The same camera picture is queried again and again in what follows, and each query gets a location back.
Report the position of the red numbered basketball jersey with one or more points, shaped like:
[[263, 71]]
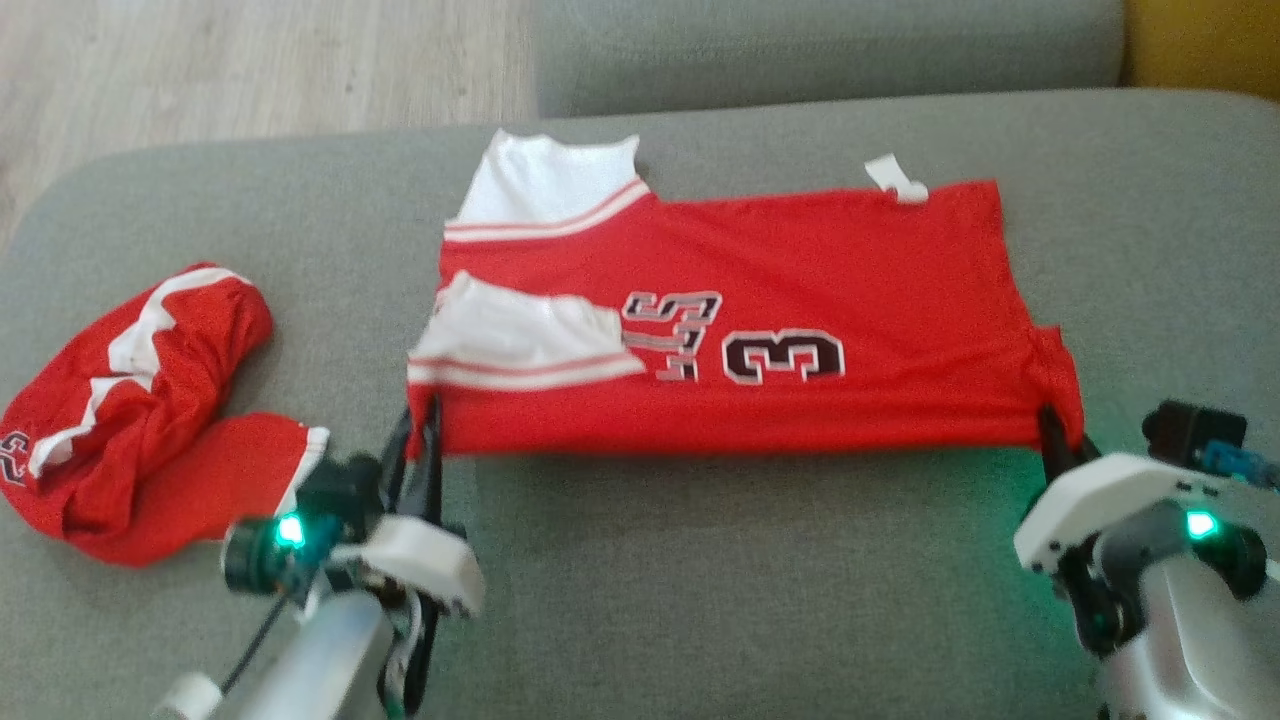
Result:
[[800, 260]]

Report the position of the grey sofa seat cushion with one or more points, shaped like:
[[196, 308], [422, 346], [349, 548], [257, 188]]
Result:
[[800, 50]]

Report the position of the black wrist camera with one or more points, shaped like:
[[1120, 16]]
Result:
[[1190, 430], [300, 520]]

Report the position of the grey and yellow sofa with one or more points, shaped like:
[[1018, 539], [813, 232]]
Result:
[[700, 580]]

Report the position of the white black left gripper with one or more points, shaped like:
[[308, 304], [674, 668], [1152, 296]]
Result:
[[420, 555]]

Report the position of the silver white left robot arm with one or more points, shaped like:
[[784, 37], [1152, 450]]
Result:
[[320, 660]]

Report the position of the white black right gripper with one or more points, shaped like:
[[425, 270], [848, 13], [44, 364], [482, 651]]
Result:
[[1080, 500]]

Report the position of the wide yellow sofa backrest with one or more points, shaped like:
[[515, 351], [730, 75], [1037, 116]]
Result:
[[1210, 45]]

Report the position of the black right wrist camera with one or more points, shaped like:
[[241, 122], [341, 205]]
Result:
[[1190, 430]]

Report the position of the red shorts white trim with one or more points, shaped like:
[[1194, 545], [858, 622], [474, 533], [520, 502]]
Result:
[[190, 470]]

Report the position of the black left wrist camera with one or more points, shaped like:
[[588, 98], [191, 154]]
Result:
[[300, 520]]

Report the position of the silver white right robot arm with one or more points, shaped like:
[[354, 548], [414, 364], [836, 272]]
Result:
[[1190, 640]]

